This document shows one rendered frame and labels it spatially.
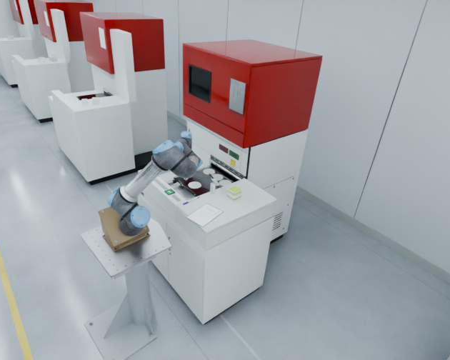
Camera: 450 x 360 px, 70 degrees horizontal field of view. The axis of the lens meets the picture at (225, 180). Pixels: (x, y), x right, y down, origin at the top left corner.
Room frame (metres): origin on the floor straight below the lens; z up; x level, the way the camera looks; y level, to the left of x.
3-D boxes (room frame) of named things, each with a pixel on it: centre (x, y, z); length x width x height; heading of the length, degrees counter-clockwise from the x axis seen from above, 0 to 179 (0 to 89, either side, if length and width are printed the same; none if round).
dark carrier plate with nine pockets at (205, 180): (2.17, 0.15, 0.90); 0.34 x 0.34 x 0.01; 41
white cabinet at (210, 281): (2.04, 0.17, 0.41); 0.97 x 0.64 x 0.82; 41
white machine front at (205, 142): (2.46, 0.11, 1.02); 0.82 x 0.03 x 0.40; 41
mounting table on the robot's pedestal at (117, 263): (1.54, 0.58, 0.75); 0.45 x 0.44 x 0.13; 134
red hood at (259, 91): (2.67, -0.13, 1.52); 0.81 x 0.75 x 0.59; 41
